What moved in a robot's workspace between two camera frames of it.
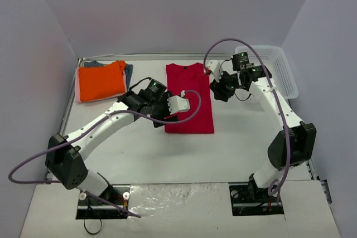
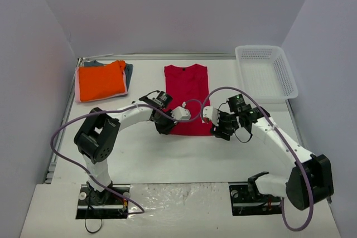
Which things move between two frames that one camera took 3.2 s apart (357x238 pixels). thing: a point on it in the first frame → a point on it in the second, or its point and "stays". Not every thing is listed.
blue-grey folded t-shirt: [129, 69] stays
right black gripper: [218, 90] → [220, 127]
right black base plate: [247, 199] stays
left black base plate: [90, 207] stays
